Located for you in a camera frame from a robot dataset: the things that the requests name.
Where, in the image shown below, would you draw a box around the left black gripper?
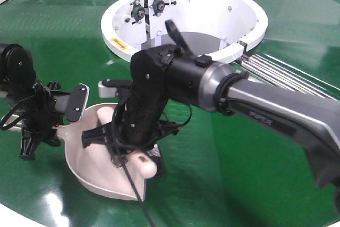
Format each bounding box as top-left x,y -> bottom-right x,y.
0,81 -> 71,161

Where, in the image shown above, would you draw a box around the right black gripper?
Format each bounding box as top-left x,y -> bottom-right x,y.
81,89 -> 179,155

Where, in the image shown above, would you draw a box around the pink hand broom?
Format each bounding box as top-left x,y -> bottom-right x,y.
96,106 -> 157,180

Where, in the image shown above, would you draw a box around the pink plastic dustpan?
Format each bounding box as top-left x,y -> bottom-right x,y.
5,102 -> 148,201

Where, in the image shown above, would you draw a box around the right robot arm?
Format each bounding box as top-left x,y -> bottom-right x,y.
81,20 -> 339,188

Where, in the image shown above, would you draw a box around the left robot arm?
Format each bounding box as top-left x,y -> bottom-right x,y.
1,43 -> 70,161

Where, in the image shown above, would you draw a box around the left black bearing block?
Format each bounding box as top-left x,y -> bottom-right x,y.
130,0 -> 145,24

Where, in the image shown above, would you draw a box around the black bearing block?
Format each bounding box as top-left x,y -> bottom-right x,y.
151,0 -> 177,16
130,0 -> 145,24

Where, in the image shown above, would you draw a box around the right black bearing block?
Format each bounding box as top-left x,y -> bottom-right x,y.
151,0 -> 177,16

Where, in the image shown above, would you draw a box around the steel rollers right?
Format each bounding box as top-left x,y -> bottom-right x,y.
234,55 -> 339,100

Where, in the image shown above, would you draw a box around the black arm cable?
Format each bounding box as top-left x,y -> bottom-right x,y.
111,99 -> 193,227

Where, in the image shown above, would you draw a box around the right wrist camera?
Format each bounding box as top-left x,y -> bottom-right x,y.
98,79 -> 132,98

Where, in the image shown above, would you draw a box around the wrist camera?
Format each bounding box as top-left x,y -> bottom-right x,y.
98,79 -> 132,98
64,83 -> 89,122

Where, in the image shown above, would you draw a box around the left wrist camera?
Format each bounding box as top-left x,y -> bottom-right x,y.
64,83 -> 89,122

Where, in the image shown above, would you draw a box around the white inner conveyor ring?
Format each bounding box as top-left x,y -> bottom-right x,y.
100,0 -> 269,64

